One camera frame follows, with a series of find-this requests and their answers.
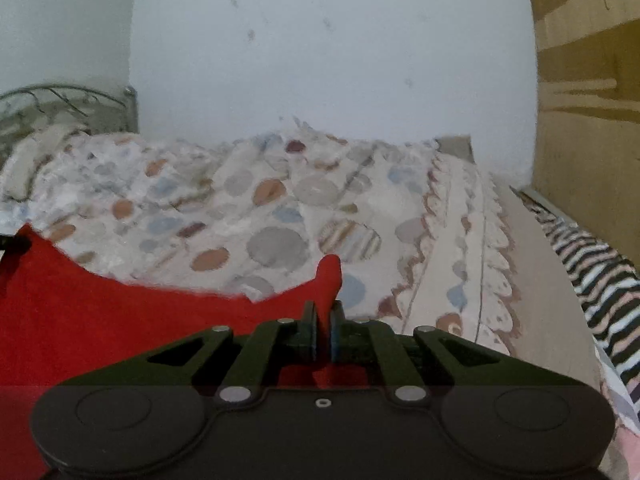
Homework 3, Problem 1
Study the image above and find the black white striped cloth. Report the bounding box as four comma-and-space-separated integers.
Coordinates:
518, 192, 640, 401

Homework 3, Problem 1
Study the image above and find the red long-sleeve shirt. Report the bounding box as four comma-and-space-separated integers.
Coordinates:
1, 226, 342, 479

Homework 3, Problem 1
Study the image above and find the patterned circle print duvet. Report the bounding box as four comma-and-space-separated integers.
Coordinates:
1, 125, 602, 386

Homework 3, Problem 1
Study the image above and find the metal bed headboard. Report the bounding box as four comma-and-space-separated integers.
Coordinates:
1, 84, 139, 164

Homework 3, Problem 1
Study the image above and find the brown cardboard board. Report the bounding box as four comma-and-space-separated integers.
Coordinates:
530, 0, 640, 262

